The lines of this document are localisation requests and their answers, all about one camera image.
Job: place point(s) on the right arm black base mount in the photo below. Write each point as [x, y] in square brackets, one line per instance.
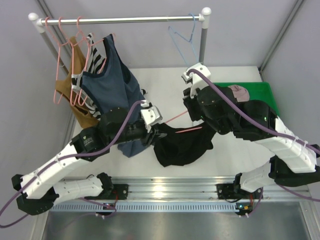
[232, 191]

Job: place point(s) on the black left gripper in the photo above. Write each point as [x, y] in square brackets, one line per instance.
[150, 135]

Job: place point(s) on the silver clothes rack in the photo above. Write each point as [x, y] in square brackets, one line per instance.
[203, 18]

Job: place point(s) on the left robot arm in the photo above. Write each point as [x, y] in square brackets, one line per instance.
[44, 188]

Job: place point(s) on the green plastic tray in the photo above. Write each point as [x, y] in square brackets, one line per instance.
[257, 91]

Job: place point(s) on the pink crumpled garment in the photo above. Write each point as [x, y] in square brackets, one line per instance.
[240, 93]

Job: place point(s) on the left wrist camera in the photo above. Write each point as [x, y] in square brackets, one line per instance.
[150, 114]

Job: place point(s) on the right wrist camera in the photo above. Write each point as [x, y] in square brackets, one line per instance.
[197, 83]

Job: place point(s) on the black tank top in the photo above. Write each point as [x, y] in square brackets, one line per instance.
[183, 146]

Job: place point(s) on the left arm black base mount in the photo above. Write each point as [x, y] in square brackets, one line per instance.
[112, 191]

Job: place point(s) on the pink hanger with brown top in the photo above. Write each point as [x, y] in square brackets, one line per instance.
[58, 62]

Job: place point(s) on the pink hanger with blue top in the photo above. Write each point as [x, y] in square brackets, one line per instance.
[101, 41]

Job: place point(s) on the aluminium mounting rail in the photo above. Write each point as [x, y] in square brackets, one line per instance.
[194, 189]

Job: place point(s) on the perforated cable duct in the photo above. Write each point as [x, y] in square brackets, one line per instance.
[155, 207]

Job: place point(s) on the striped tank top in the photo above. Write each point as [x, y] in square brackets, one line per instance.
[94, 65]

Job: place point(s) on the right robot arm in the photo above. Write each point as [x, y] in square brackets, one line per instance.
[294, 162]

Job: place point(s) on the pink hanger with striped top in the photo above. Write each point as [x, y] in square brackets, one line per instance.
[73, 100]

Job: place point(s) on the blue tank top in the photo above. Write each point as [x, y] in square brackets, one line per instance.
[117, 95]

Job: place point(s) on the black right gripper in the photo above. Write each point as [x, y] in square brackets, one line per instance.
[190, 102]

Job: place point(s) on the light blue wire hanger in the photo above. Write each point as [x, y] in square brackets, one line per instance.
[184, 43]

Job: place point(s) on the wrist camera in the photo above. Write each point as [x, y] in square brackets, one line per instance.
[197, 83]
[150, 114]

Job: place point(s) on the pink wire hanger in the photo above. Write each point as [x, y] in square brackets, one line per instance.
[183, 121]

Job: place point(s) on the brown tank top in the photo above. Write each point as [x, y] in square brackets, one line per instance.
[81, 113]

